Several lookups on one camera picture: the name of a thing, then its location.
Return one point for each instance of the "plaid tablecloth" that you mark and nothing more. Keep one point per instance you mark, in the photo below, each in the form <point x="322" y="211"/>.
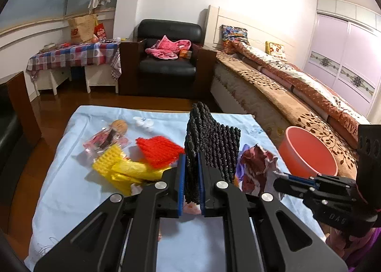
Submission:
<point x="74" y="56"/>

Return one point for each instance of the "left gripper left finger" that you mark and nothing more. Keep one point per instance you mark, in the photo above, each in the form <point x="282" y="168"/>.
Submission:
<point x="171" y="190"/>

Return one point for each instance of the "orange snack wrapper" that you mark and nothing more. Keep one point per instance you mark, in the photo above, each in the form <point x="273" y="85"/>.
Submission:
<point x="191" y="208"/>

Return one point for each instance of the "black foam net sleeve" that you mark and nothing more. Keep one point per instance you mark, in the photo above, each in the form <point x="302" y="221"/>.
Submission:
<point x="217" y="142"/>

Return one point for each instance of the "yellow foam net sleeve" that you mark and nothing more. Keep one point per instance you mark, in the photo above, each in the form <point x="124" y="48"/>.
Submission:
<point x="122" y="172"/>

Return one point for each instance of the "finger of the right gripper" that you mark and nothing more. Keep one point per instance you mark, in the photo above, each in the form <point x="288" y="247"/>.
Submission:
<point x="293" y="185"/>

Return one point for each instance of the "light blue cloth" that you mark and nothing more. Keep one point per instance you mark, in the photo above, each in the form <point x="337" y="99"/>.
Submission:
<point x="72" y="190"/>

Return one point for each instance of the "red foam net sleeve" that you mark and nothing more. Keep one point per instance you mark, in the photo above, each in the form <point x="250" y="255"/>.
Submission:
<point x="159" y="151"/>

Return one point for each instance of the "colourful pillow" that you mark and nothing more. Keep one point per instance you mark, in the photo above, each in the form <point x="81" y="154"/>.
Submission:
<point x="230" y="35"/>

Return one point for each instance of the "brown paper bag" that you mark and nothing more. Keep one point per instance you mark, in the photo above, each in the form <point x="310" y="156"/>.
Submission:
<point x="82" y="28"/>

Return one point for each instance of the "white crumpled tissue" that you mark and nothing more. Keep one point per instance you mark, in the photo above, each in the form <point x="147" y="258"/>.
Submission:
<point x="144" y="123"/>

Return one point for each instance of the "walnut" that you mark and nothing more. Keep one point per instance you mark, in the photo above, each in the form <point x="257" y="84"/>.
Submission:
<point x="120" y="126"/>

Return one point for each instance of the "yellow floral pillow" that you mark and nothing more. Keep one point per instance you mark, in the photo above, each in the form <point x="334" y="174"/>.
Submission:
<point x="276" y="50"/>

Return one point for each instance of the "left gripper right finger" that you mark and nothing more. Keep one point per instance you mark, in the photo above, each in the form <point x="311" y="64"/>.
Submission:
<point x="209" y="185"/>

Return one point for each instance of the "bed with brown blanket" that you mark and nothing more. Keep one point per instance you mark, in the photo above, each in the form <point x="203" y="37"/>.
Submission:
<point x="239" y="88"/>

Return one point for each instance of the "lilac wardrobe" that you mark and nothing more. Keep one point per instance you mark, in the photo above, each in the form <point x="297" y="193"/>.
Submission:
<point x="345" y="52"/>

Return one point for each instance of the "pink clothing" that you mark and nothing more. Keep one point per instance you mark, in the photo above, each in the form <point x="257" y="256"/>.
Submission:
<point x="165" y="49"/>

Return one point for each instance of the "red gift bag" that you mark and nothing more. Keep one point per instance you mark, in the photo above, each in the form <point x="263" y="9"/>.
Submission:
<point x="100" y="32"/>

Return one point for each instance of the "right hand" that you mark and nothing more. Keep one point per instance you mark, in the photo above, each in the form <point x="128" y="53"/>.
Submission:
<point x="352" y="250"/>

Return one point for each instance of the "black leather armchair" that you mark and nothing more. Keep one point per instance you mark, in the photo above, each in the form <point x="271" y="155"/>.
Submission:
<point x="190" y="76"/>

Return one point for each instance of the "white side table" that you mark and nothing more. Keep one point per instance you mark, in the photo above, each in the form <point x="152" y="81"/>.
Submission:
<point x="88" y="77"/>

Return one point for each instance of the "dark red wrapper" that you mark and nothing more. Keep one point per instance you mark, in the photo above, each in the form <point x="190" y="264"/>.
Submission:
<point x="257" y="171"/>

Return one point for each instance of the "clear snack wrapper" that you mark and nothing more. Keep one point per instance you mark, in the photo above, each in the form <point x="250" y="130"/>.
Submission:
<point x="104" y="139"/>

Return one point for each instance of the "polka dot folded quilt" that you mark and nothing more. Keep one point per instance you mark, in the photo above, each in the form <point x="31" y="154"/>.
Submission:
<point x="328" y="104"/>

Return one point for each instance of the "pink plastic trash bin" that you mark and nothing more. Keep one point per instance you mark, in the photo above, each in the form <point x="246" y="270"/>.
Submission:
<point x="305" y="155"/>

